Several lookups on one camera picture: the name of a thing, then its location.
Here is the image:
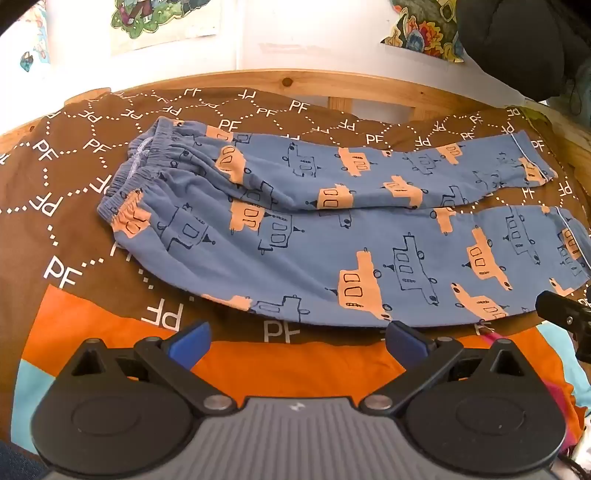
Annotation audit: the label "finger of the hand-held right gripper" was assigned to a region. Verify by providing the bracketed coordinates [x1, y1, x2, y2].
[536, 290, 591, 341]

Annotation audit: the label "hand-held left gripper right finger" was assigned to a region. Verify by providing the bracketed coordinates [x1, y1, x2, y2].
[360, 320, 530, 414]

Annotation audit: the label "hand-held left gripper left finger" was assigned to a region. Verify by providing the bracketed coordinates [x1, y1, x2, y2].
[65, 320, 236, 414]

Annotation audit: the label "blue printed pants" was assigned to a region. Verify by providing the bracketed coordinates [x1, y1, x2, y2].
[96, 116, 591, 329]

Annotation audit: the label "brown and orange printed blanket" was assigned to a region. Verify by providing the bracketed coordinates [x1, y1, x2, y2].
[0, 85, 591, 462]

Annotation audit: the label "dark blue cloth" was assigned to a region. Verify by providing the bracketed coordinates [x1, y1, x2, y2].
[0, 442, 49, 480]

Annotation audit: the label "black cushion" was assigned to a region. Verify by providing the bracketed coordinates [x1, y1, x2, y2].
[454, 0, 591, 101]

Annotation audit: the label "floral patterned cloth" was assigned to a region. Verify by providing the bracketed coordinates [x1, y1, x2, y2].
[380, 0, 467, 64]

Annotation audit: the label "wooden bed frame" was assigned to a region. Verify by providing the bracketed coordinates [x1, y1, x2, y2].
[0, 70, 591, 185]

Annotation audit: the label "wall poster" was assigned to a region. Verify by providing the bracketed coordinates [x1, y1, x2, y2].
[17, 0, 52, 77]
[110, 0, 223, 57]

